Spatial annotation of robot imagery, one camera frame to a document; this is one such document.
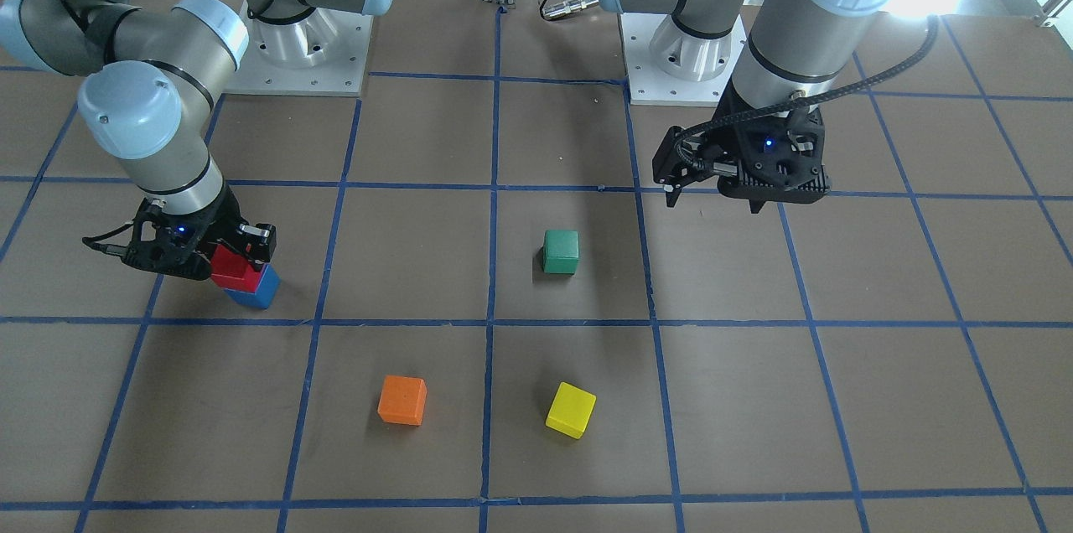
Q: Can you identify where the silver cylindrical connector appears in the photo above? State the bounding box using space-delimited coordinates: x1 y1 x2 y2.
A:
539 0 600 23

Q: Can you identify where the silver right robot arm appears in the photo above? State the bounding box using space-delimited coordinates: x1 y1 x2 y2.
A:
3 0 392 280

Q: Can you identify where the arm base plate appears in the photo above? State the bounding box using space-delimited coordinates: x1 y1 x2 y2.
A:
226 3 376 97
619 13 747 106

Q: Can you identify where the yellow wooden block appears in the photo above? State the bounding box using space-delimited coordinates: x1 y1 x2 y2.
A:
545 381 597 440

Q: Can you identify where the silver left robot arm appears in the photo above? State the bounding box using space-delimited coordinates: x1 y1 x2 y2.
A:
600 0 938 213

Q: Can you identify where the braided black cable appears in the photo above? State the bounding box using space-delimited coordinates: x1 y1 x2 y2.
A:
675 13 940 173
82 219 139 256

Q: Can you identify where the green wooden block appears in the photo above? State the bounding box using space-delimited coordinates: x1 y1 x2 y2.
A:
542 230 580 276

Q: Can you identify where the blue wooden block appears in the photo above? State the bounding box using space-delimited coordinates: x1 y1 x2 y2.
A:
225 263 280 310

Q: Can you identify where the orange wooden block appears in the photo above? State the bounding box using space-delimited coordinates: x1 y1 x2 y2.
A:
376 374 427 427

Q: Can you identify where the red wooden block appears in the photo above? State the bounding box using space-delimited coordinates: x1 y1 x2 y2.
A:
210 245 263 293

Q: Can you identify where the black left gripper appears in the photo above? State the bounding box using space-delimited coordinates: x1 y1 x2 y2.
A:
652 125 765 214

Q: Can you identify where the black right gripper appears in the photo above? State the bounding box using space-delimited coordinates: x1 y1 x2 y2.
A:
199 186 278 271

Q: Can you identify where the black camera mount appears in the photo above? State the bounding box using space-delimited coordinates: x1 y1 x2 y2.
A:
717 107 831 204
120 199 217 281

